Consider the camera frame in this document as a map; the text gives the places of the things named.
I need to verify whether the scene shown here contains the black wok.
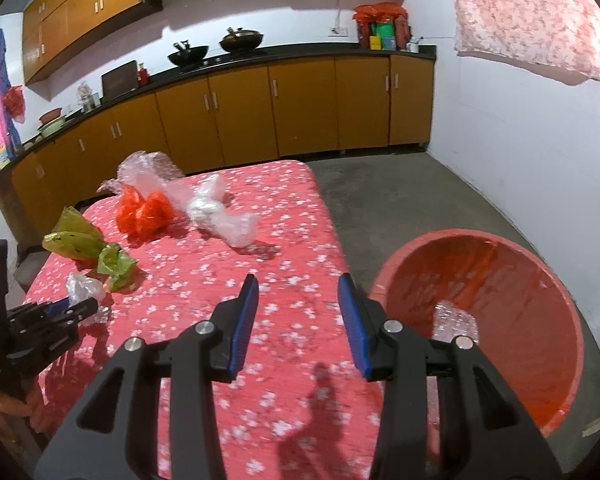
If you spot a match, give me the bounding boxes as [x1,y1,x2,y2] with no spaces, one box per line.
[167,40,210,68]

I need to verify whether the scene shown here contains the red wrapped gift bundle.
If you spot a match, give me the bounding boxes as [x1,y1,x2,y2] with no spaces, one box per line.
[354,2,411,51]

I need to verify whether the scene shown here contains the red plastic basket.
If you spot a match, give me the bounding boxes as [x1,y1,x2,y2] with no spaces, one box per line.
[369,229,586,438]

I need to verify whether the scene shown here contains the dark pot with lid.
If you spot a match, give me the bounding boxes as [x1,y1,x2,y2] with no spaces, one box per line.
[219,26,265,53]

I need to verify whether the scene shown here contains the black kitchen countertop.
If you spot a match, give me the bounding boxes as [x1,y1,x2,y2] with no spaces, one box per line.
[10,45,438,161]

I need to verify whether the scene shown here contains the yellow-green plastic bag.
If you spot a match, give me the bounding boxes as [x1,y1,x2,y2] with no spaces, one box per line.
[42,206,106,261]

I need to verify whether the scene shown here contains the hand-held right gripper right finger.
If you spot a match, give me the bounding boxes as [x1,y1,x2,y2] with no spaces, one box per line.
[337,273,563,480]

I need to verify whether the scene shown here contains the orange plastic bag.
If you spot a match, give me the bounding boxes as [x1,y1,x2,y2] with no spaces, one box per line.
[116,184,146,235]
[140,191,176,238]

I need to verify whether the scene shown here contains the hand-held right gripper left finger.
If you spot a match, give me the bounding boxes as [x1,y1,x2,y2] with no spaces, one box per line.
[32,274,260,480]

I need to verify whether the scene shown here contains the green plastic bag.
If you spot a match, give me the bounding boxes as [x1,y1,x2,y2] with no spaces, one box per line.
[97,242,140,292]

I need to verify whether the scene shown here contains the wooden wall cabinets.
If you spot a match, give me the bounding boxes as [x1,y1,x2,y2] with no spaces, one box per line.
[22,0,413,86]

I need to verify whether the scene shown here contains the pink floral curtain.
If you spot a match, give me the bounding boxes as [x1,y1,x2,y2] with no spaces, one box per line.
[445,0,600,93]

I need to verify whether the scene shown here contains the clear plastic bag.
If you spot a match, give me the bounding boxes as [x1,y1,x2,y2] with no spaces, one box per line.
[97,150,186,196]
[212,210,261,248]

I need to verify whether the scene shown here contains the red floral tablecloth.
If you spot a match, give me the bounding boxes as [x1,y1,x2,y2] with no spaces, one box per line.
[22,160,441,480]

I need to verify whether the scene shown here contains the white plastic bag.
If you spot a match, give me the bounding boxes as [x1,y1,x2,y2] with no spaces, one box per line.
[187,175,228,233]

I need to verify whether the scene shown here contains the green box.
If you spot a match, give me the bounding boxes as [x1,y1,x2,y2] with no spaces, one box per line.
[377,22,398,51]

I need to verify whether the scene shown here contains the small clear bag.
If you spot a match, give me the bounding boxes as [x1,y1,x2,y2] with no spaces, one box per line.
[65,272,112,323]

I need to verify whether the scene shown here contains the large bubble wrap sheet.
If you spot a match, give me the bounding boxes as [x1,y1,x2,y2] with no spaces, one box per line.
[432,300,481,346]

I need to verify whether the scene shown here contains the wooden base cabinets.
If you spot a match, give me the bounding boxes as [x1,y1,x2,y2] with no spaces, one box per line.
[10,52,437,251]

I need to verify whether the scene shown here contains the green basin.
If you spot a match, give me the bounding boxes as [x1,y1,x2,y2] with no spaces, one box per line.
[37,117,67,137]

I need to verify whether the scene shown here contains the hanging red plastic bag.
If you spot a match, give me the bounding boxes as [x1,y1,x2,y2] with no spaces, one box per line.
[2,85,27,123]

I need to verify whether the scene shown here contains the glass jar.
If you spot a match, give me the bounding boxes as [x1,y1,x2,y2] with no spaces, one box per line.
[76,81,101,111]

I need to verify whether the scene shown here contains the person's left forearm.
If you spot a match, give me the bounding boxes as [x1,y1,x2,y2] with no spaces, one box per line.
[0,382,48,436]

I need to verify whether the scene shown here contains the dark cutting board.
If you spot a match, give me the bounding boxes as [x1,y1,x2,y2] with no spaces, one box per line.
[101,60,140,100]

